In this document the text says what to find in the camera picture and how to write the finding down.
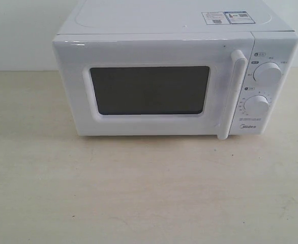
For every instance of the white microwave door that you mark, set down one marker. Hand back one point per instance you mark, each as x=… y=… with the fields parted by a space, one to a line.
x=147 y=84

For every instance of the white microwave oven body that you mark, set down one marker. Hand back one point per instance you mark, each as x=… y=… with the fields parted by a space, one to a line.
x=275 y=40

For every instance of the lower white control knob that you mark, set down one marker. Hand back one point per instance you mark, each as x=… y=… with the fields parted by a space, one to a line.
x=256 y=105

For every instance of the white control knob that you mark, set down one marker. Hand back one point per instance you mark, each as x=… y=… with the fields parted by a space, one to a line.
x=267 y=74
x=256 y=105

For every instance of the upper white control knob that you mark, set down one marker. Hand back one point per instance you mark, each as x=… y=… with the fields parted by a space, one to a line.
x=267 y=74

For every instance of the white and blue label sticker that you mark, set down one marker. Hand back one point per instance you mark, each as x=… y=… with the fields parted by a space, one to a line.
x=229 y=17

